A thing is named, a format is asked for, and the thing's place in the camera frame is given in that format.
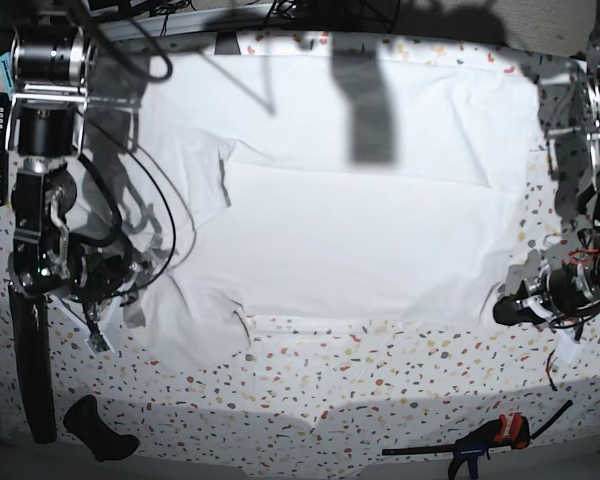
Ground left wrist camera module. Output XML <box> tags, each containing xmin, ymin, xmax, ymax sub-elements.
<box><xmin>555</xmin><ymin>331</ymin><xmax>583</xmax><ymax>364</ymax></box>

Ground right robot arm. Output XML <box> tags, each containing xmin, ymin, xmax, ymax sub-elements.
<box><xmin>5</xmin><ymin>1</ymin><xmax>150</xmax><ymax>334</ymax></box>

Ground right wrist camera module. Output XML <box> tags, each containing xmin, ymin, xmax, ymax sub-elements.
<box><xmin>86</xmin><ymin>333</ymin><xmax>115</xmax><ymax>355</ymax></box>

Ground long black pouch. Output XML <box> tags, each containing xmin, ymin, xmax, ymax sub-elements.
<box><xmin>8</xmin><ymin>285</ymin><xmax>57</xmax><ymax>444</ymax></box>

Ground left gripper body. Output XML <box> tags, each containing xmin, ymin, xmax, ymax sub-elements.
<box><xmin>524</xmin><ymin>258</ymin><xmax>600</xmax><ymax>325</ymax></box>

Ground red black wire bundle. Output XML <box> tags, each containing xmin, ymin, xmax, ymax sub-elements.
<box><xmin>544</xmin><ymin>234</ymin><xmax>600</xmax><ymax>392</ymax></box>

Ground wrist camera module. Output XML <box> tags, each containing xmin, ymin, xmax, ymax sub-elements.
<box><xmin>86</xmin><ymin>333</ymin><xmax>115</xmax><ymax>355</ymax></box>
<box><xmin>555</xmin><ymin>331</ymin><xmax>583</xmax><ymax>364</ymax></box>

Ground black orange bar clamp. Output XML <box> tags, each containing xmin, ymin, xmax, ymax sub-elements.
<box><xmin>381</xmin><ymin>413</ymin><xmax>531</xmax><ymax>480</ymax></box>

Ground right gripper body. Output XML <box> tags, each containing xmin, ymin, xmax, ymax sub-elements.
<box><xmin>46</xmin><ymin>244</ymin><xmax>145</xmax><ymax>330</ymax></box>

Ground blue highlighter marker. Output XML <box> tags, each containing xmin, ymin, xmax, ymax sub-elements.
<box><xmin>0</xmin><ymin>53</ymin><xmax>15</xmax><ymax>100</ymax></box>

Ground white T-shirt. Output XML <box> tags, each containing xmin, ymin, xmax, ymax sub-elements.
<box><xmin>102</xmin><ymin>55</ymin><xmax>538</xmax><ymax>369</ymax></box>

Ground grey camera stand base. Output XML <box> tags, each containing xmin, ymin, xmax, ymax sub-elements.
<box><xmin>214</xmin><ymin>31</ymin><xmax>241</xmax><ymax>55</ymax></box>

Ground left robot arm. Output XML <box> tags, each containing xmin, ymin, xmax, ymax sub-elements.
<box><xmin>493</xmin><ymin>1</ymin><xmax>600</xmax><ymax>330</ymax></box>

